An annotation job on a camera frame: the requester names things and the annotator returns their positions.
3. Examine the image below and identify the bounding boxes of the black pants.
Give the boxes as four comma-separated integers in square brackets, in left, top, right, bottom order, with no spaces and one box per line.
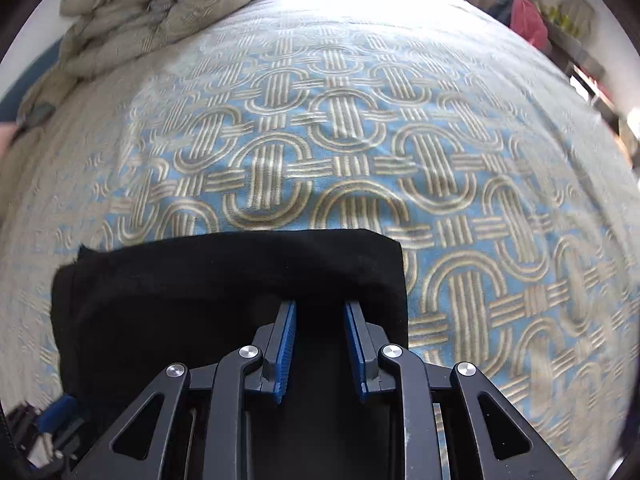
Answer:
[51,230,408,479]

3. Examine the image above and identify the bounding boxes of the pink clothing pile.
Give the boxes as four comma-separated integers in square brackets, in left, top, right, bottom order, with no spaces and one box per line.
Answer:
[487,0,550,51]

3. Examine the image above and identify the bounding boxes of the blue beige patterned bedspread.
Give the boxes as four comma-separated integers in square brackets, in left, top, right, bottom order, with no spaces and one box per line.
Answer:
[1,0,639,479]

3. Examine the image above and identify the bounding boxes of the pink pillow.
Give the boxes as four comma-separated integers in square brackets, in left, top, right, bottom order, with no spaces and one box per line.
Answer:
[0,122,18,157]

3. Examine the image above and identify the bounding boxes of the dark blue headboard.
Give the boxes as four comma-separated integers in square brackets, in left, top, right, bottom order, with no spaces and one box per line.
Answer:
[0,40,61,122]

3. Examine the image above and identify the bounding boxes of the folded beige patterned duvet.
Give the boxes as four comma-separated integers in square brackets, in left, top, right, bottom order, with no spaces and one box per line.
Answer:
[17,0,250,126]

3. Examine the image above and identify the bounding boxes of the cluttered side shelf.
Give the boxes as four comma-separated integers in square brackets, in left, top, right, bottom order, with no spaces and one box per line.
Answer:
[538,0,639,170]

